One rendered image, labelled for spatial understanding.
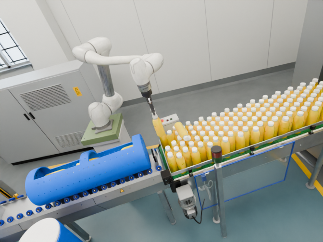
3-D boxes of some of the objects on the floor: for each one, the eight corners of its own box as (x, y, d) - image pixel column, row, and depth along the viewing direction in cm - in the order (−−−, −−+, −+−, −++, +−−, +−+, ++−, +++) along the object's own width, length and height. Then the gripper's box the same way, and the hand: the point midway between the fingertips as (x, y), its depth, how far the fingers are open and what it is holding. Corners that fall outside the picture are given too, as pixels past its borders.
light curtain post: (55, 227, 237) (-79, 126, 136) (59, 226, 237) (-71, 123, 136) (53, 232, 232) (-86, 130, 131) (58, 231, 232) (-78, 127, 131)
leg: (86, 237, 217) (55, 211, 180) (91, 235, 218) (61, 209, 181) (86, 242, 213) (54, 216, 176) (91, 241, 213) (60, 214, 176)
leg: (170, 220, 210) (155, 189, 173) (175, 218, 210) (162, 187, 173) (171, 225, 205) (157, 194, 168) (176, 223, 206) (163, 192, 169)
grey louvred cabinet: (26, 147, 399) (-32, 88, 313) (122, 127, 374) (88, 56, 289) (10, 168, 355) (-61, 105, 270) (118, 146, 331) (77, 69, 246)
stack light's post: (221, 234, 188) (213, 164, 123) (225, 232, 188) (218, 162, 123) (223, 238, 185) (216, 169, 120) (227, 236, 185) (221, 166, 120)
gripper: (138, 86, 134) (148, 113, 148) (142, 96, 121) (152, 124, 135) (148, 83, 135) (157, 109, 148) (153, 92, 121) (162, 121, 135)
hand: (154, 113), depth 140 cm, fingers closed on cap, 4 cm apart
